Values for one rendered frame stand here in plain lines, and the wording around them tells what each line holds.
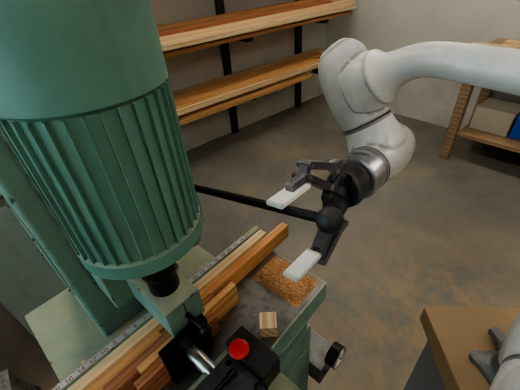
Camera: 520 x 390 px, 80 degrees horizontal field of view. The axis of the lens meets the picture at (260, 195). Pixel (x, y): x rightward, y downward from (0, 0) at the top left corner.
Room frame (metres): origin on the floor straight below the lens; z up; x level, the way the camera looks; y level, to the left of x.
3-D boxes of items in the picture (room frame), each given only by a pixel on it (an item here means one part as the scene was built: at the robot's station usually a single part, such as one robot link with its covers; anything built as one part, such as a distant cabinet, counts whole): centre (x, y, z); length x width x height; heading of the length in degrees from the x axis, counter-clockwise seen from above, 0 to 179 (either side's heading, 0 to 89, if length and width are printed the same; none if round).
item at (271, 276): (0.44, -0.04, 0.91); 0.12 x 0.09 x 0.03; 45
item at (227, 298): (0.32, 0.15, 0.93); 0.22 x 0.01 x 0.06; 135
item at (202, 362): (0.26, 0.12, 0.95); 0.09 x 0.07 x 0.09; 135
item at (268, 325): (0.33, 0.00, 0.92); 0.03 x 0.03 x 0.03; 88
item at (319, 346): (0.43, -0.11, 0.58); 0.12 x 0.08 x 0.08; 45
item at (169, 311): (0.36, 0.19, 0.99); 0.14 x 0.07 x 0.09; 45
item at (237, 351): (0.23, 0.05, 1.02); 0.03 x 0.03 x 0.01
